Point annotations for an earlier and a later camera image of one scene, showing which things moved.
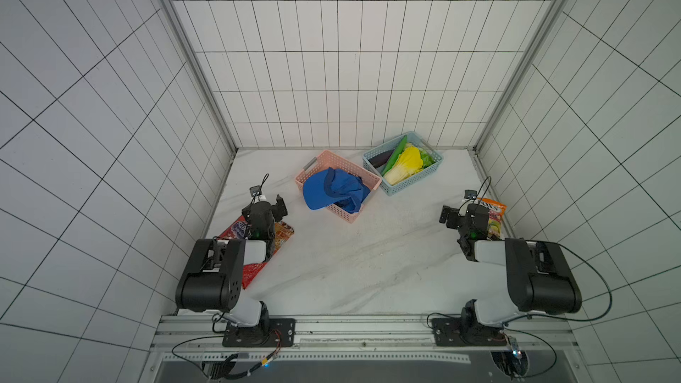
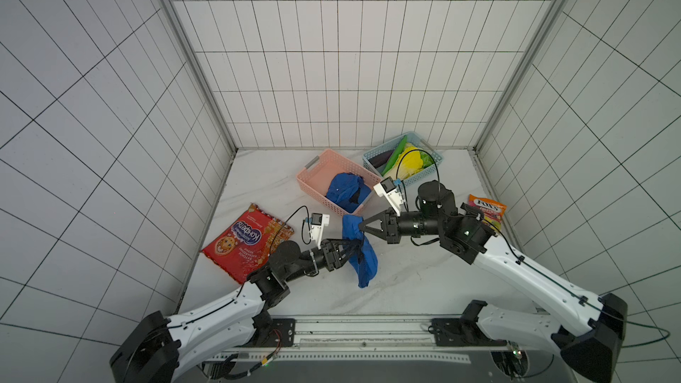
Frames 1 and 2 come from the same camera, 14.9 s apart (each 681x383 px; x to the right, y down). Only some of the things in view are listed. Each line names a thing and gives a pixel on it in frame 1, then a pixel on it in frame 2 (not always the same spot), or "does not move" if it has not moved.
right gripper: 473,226 to 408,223
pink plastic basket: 326,159 does not move
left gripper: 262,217 to 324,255
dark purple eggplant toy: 380,159 does not move
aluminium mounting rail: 368,337 does not move
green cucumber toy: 398,151 does not move
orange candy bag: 495,216 does not move
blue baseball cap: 334,186 to 362,254
